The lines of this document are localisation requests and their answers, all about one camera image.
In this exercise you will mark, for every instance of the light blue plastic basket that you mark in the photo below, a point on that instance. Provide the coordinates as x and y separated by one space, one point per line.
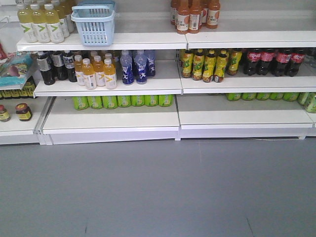
95 21

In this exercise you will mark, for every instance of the blue sports drink bottle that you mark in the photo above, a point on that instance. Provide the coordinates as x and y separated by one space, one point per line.
151 68
126 64
141 62

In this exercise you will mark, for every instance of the green drink bottles row left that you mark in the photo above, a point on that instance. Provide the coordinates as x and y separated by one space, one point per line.
123 101

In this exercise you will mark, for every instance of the green drink bottles row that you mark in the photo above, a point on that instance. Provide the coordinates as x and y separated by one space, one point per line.
305 99
123 101

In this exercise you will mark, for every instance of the yellow lemon tea bottle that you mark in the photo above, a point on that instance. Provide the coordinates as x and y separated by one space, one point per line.
221 64
187 60
209 65
234 60
198 62

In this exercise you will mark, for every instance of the orange juice bottle white label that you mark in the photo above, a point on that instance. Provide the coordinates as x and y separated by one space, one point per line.
99 71
110 74
89 74
78 70

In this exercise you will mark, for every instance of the white shelf unit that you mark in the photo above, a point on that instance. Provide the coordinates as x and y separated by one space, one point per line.
200 110

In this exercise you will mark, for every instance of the orange C100 juice bottle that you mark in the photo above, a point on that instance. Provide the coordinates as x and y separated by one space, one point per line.
213 14
183 16
194 19

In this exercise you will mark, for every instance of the cola bottle red label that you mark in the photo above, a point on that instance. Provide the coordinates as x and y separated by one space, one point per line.
282 58
297 58
253 57
266 58

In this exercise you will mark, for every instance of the dark tea bottle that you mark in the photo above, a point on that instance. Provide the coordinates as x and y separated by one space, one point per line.
45 68
69 62
59 65

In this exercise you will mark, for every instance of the red lid sauce jar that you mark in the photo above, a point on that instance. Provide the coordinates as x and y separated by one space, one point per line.
4 114
23 111

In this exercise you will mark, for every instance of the pale green drink bottle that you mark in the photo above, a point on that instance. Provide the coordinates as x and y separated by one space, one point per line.
53 24
26 23
39 23

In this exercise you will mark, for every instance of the green drink bottles row right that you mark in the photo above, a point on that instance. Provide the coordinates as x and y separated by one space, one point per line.
305 99

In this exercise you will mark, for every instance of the teal snack bag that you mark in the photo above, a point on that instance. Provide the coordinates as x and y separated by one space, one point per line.
15 72

